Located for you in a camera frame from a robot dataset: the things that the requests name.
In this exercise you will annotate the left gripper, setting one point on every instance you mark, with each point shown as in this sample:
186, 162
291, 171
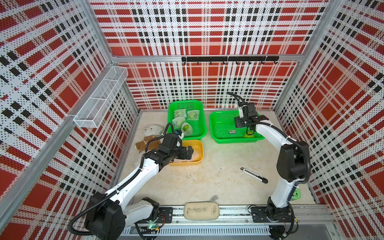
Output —
189, 153

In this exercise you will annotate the beige sponge block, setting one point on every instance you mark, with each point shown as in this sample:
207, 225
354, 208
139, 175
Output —
201, 211

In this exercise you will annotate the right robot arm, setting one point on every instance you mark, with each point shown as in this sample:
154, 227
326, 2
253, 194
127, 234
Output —
293, 164

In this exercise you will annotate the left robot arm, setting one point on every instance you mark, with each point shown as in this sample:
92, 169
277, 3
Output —
108, 214

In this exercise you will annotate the black hook rail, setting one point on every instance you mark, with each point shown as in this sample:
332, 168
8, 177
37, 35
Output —
225, 59

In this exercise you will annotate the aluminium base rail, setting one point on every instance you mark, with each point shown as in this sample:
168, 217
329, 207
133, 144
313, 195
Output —
309, 222

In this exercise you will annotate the black pen tool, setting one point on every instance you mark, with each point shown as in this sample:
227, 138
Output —
254, 175

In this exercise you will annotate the yellow plastic bowl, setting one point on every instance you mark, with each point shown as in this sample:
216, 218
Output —
194, 154

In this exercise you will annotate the green tape roll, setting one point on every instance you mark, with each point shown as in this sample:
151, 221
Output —
296, 195

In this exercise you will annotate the white teddy bear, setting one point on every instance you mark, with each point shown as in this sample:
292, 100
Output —
150, 132

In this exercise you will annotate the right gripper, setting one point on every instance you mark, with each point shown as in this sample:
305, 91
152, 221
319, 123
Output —
237, 124

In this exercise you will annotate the green basket with fruit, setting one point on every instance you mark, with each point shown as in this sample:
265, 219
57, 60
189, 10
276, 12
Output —
223, 129

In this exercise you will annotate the clear wall shelf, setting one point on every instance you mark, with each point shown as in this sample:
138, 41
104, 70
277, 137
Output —
97, 105

